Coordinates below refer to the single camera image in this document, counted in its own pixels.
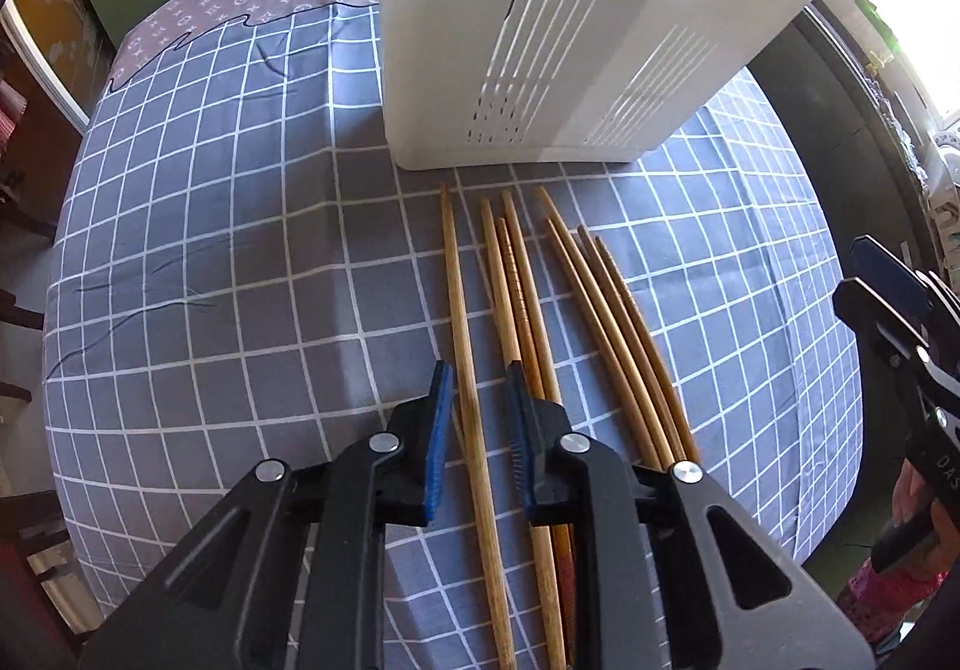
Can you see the person's right hand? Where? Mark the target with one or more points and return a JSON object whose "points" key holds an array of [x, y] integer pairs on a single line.
{"points": [[906, 490]]}

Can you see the dark kitchen countertop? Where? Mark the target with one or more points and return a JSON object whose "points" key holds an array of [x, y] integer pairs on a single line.
{"points": [[851, 51]]}

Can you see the light wooden chopstick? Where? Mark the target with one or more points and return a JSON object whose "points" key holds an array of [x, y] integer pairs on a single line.
{"points": [[469, 370]]}

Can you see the grey checked tablecloth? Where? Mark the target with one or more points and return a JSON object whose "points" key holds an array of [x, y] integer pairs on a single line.
{"points": [[225, 265]]}

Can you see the bright kitchen window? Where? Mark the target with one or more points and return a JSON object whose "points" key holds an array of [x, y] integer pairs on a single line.
{"points": [[922, 2]]}

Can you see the group of wooden chopsticks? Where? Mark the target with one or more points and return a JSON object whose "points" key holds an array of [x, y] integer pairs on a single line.
{"points": [[600, 317]]}

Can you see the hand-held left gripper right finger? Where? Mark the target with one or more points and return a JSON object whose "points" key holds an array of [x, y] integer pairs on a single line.
{"points": [[520, 445]]}

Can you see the sliding glass door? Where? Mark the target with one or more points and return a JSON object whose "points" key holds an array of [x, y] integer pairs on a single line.
{"points": [[45, 32]]}

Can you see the dark wooden chair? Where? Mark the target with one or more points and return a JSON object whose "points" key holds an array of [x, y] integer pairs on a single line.
{"points": [[37, 565]]}

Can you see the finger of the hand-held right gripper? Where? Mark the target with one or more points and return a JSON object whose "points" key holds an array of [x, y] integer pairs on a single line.
{"points": [[889, 332], [896, 287]]}

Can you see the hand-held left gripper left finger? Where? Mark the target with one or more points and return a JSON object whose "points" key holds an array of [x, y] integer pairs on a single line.
{"points": [[441, 445]]}

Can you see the green sink cabinet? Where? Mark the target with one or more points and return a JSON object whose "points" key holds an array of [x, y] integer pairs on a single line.
{"points": [[825, 152]]}

